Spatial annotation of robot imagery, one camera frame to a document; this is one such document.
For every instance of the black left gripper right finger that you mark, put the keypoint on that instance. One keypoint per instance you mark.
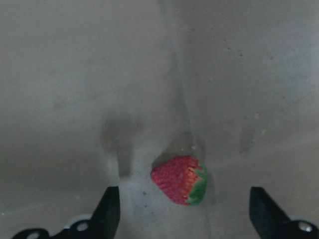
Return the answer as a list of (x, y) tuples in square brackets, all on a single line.
[(267, 218)]

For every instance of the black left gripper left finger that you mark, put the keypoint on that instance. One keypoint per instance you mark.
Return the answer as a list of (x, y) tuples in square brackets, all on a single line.
[(106, 217)]

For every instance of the strawberry grasped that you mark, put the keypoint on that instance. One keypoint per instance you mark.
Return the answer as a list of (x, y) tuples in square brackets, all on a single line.
[(183, 179)]

